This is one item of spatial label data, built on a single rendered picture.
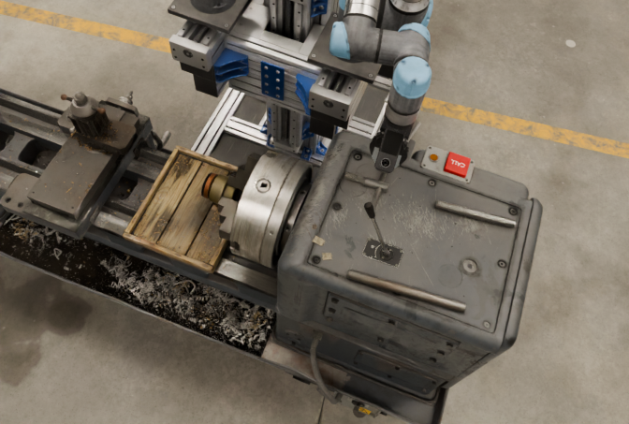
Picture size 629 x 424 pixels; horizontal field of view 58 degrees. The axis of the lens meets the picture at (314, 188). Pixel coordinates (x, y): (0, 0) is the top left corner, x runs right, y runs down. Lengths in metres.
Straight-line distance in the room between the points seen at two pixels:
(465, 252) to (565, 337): 1.52
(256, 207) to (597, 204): 2.19
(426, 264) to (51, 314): 1.86
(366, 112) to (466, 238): 1.56
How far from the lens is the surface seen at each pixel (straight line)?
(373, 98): 2.99
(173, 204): 1.89
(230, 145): 2.79
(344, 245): 1.41
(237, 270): 1.80
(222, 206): 1.62
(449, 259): 1.45
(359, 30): 1.28
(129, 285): 2.16
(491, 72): 3.57
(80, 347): 2.75
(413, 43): 1.28
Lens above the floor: 2.54
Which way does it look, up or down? 61 degrees down
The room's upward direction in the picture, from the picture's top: 7 degrees clockwise
